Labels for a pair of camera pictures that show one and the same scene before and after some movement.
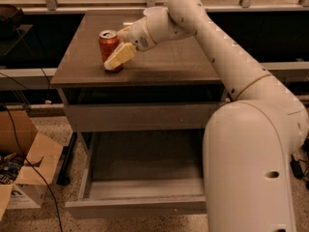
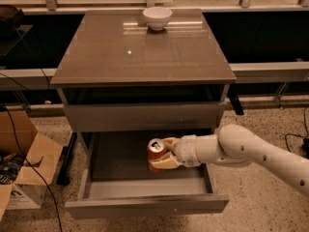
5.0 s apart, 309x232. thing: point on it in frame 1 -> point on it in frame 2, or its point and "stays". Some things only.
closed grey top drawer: (146, 117) stays
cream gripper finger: (125, 35) -> (170, 143)
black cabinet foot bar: (67, 157) stays
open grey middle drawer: (134, 173) stays
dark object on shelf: (11, 18) stays
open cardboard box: (28, 161) stays
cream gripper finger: (122, 54) -> (167, 162)
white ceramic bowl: (159, 11) stays
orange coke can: (108, 41) -> (156, 149)
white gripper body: (137, 33) -> (186, 150)
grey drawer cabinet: (140, 129) stays
